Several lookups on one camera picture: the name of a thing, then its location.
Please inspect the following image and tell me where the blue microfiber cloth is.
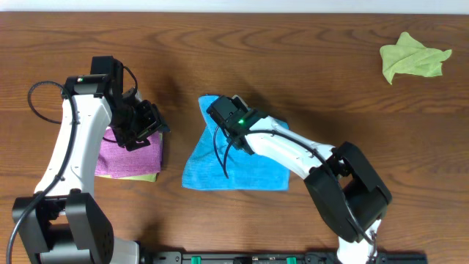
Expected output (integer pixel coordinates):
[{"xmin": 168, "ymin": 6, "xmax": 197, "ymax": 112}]
[{"xmin": 182, "ymin": 95, "xmax": 290, "ymax": 191}]

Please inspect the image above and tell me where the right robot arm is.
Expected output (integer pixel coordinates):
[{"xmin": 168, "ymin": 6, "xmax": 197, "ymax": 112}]
[{"xmin": 210, "ymin": 109, "xmax": 392, "ymax": 263}]

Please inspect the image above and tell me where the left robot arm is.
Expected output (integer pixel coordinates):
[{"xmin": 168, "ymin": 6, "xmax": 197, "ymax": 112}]
[{"xmin": 6, "ymin": 73, "xmax": 169, "ymax": 263}]

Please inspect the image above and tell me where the folded green cloth under purple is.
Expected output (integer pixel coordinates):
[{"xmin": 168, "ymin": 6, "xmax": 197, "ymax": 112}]
[{"xmin": 97, "ymin": 132, "xmax": 163, "ymax": 183}]

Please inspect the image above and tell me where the crumpled green cloth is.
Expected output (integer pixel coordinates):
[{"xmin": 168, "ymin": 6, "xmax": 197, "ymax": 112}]
[{"xmin": 380, "ymin": 32, "xmax": 452, "ymax": 84}]

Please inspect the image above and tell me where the left black cable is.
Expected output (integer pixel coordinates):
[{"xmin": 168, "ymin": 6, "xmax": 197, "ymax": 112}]
[{"xmin": 5, "ymin": 65, "xmax": 139, "ymax": 264}]

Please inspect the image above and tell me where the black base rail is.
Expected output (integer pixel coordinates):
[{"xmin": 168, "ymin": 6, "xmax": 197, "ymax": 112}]
[{"xmin": 138, "ymin": 252, "xmax": 428, "ymax": 264}]

